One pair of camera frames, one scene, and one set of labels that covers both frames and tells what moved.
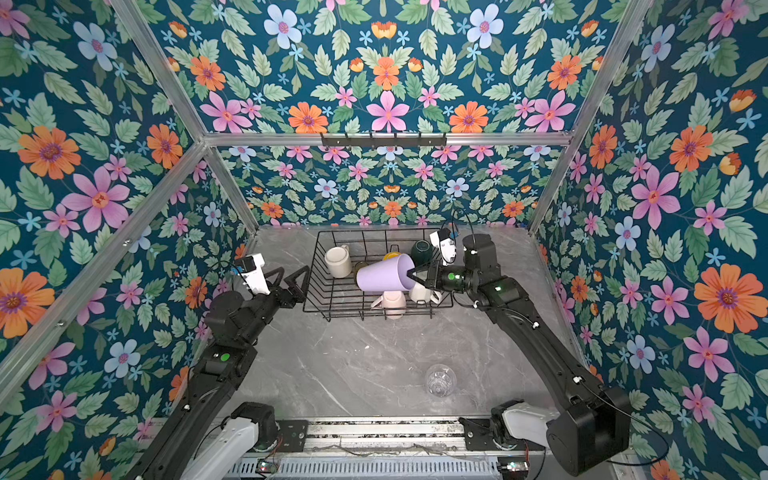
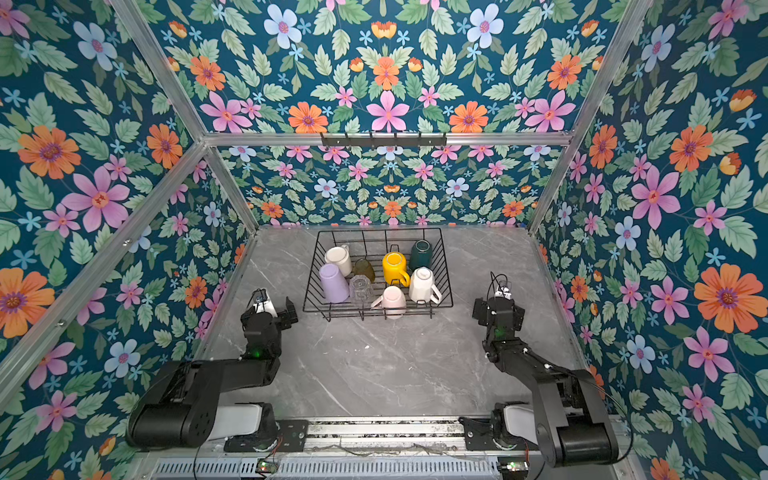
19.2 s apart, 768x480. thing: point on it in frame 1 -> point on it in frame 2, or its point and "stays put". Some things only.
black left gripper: (293, 296) -> (282, 317)
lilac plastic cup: (389, 274) -> (335, 285)
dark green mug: (422, 251) stays put
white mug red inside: (339, 261) stays put
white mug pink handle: (393, 303) stays put
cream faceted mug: (420, 293) stays put
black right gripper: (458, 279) -> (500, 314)
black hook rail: (384, 140) stays put
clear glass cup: (440, 380) -> (361, 290)
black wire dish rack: (366, 271) stays put
